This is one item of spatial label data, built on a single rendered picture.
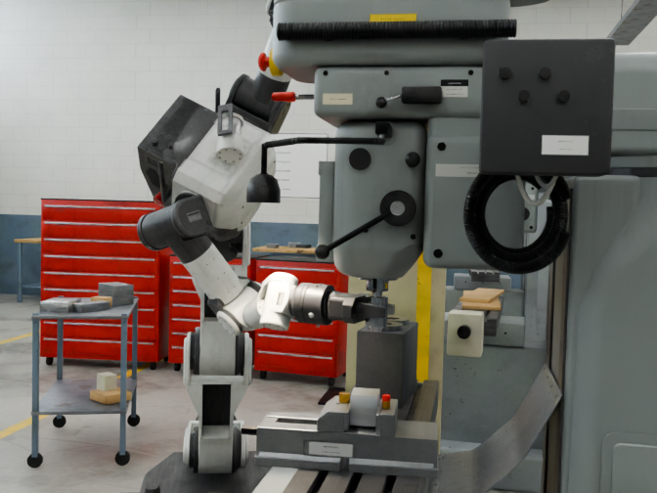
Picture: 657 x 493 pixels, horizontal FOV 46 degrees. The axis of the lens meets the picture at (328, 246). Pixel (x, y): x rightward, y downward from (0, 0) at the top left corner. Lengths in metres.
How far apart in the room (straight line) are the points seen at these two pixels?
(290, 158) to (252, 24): 1.95
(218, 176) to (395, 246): 0.59
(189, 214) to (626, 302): 1.00
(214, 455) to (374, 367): 0.72
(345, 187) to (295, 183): 9.35
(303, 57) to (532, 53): 0.49
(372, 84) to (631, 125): 0.49
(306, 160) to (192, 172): 8.95
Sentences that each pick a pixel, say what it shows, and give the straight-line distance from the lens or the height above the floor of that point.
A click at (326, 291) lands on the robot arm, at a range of 1.68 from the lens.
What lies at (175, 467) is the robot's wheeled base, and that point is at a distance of 2.76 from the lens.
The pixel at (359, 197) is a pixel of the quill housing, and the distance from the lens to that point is 1.55.
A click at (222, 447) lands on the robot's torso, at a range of 2.47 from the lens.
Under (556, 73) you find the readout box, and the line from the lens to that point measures 1.29.
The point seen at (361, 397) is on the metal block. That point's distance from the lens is 1.52.
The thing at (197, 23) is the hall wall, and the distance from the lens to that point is 11.61.
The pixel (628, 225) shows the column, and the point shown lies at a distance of 1.49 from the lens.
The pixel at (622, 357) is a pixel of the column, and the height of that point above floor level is 1.20.
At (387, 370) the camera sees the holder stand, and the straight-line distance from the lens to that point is 1.96.
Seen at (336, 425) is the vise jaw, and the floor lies 1.04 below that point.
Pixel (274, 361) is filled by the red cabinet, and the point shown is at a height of 0.17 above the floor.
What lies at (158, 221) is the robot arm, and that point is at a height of 1.41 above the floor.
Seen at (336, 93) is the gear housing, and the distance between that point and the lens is 1.55.
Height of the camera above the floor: 1.46
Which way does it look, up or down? 3 degrees down
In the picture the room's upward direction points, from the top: 2 degrees clockwise
